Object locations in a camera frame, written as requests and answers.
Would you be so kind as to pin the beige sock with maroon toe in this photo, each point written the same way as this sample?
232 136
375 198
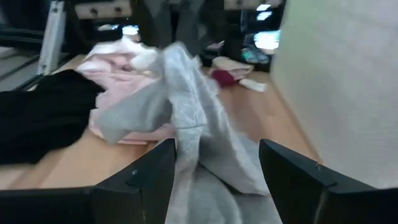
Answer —
230 67

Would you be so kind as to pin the grey garment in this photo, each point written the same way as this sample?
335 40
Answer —
192 124

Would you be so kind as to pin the pale pink garment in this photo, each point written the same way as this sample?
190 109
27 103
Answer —
118 84

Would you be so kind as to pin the white metal post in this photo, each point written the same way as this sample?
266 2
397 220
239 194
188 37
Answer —
51 37

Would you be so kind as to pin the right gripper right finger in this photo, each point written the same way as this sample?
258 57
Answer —
289 174

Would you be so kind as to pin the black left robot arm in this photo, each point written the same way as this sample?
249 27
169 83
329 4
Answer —
161 25

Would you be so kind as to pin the beige board with bolts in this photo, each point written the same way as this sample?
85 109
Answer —
102 9

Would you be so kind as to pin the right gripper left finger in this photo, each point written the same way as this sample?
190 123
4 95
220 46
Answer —
146 177

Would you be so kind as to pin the white paper tag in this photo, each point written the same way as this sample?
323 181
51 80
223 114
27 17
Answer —
252 85

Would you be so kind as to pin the white plastic laundry basket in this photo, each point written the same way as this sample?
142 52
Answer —
342 93

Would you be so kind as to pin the black garment with white logo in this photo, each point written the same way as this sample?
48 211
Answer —
46 118

